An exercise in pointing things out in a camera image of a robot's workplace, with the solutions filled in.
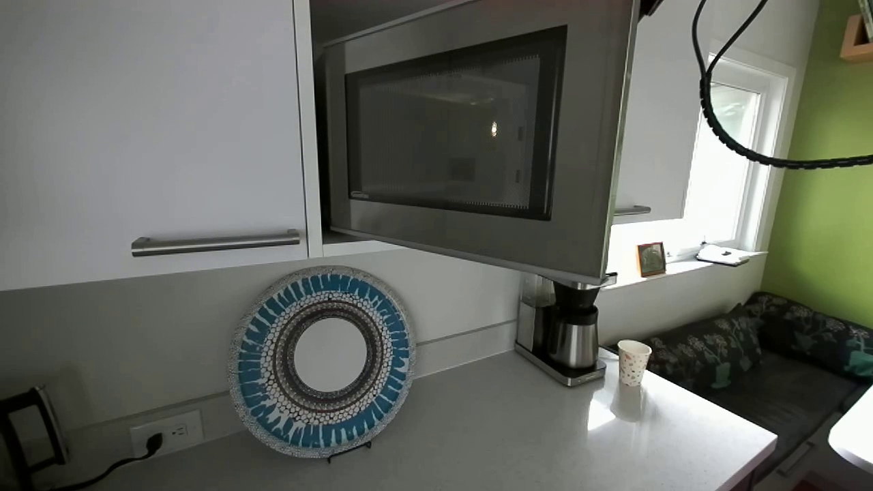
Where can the white paper cup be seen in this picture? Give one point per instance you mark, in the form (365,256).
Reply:
(634,358)

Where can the white papers on sill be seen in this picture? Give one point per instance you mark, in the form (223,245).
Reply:
(724,255)

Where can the dark picture frame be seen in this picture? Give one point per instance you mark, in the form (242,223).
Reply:
(653,259)

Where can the blue patterned decorative plate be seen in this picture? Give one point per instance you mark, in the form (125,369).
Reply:
(324,361)

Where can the white wall outlet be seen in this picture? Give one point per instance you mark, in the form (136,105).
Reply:
(175,432)

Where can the black steel coffee maker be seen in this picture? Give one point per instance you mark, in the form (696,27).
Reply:
(560,334)

